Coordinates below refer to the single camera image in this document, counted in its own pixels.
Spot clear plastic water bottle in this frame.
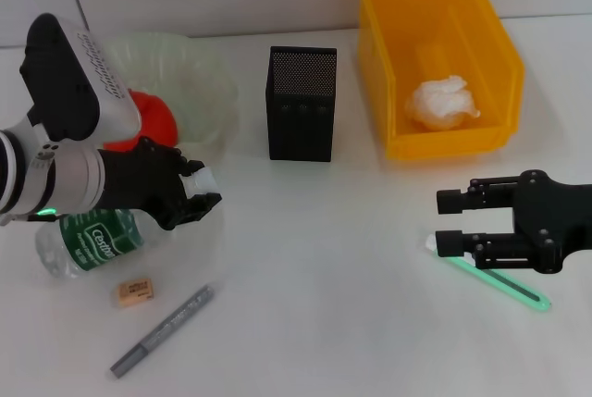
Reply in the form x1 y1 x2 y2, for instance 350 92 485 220
35 167 222 279

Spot small beige eraser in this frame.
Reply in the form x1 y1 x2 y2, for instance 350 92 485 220
110 278 154 310

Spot black mesh pen holder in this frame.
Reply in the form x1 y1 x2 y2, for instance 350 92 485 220
265 45 338 163

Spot green utility knife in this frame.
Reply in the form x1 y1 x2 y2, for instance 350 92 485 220
424 233 552 316

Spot white paper ball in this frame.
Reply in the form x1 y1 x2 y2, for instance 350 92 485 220
405 74 481 133

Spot green glass fruit plate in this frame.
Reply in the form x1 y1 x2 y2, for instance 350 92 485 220
99 31 241 146

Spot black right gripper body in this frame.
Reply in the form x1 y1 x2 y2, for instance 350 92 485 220
511 168 592 275

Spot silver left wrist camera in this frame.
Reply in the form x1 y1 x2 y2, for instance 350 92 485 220
18 13 141 142

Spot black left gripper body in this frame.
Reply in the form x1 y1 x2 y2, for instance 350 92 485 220
99 136 190 231

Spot grey marker pen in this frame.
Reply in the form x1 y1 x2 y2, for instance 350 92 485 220
109 284 216 379

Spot yellow plastic bin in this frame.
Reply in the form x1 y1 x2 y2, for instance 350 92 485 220
354 0 526 162

